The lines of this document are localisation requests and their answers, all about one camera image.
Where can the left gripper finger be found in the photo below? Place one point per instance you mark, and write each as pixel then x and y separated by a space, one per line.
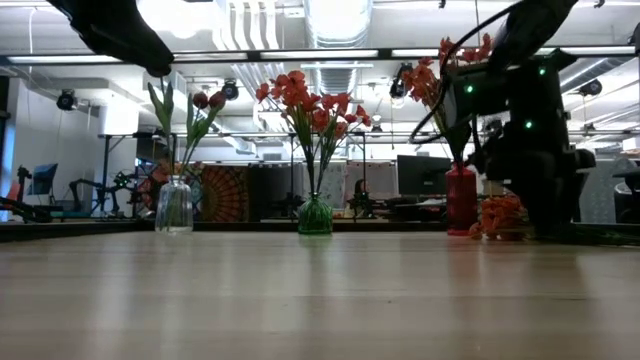
pixel 160 65

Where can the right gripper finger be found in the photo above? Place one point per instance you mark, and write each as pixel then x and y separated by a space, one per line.
pixel 545 205

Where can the dark red artificial tulip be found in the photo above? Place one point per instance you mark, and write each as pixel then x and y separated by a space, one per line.
pixel 218 99
pixel 200 100

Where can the red artificial flower bunch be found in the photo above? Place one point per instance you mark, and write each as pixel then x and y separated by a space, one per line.
pixel 340 105
pixel 292 90

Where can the red glass vase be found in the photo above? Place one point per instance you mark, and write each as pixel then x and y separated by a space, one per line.
pixel 461 200

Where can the clear glass vase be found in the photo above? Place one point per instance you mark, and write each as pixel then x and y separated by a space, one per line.
pixel 174 210

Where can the green glass vase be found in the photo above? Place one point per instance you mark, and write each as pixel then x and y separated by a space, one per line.
pixel 315 217

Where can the grey partition panel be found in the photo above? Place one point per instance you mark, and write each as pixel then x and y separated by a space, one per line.
pixel 600 192

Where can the black office chair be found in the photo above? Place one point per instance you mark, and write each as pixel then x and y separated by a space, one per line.
pixel 630 197

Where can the black overhead beam with lights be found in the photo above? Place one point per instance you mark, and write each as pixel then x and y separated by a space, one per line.
pixel 255 55

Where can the black monitor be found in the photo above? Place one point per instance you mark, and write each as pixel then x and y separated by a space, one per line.
pixel 422 175

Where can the blue-lit monitor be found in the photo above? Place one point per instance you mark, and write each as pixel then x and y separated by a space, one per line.
pixel 43 179

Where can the black ceiling camera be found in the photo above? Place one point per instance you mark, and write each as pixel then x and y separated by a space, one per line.
pixel 398 89
pixel 231 91
pixel 591 87
pixel 66 100

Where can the silver ventilation duct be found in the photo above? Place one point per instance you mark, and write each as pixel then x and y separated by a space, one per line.
pixel 337 80

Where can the black aluminium rig frame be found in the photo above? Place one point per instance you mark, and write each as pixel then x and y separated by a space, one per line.
pixel 75 231

